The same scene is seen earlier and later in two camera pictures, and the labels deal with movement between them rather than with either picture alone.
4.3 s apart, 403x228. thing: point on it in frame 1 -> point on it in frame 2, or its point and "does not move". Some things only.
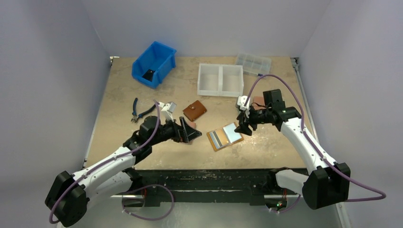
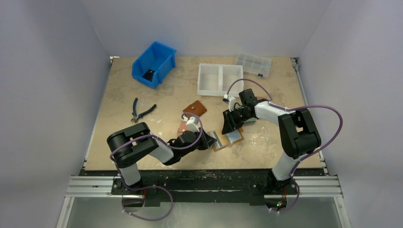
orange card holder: (224, 137) does not move
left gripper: (189, 133) -> (206, 141)
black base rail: (204, 185) does not move
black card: (148, 74) does not move
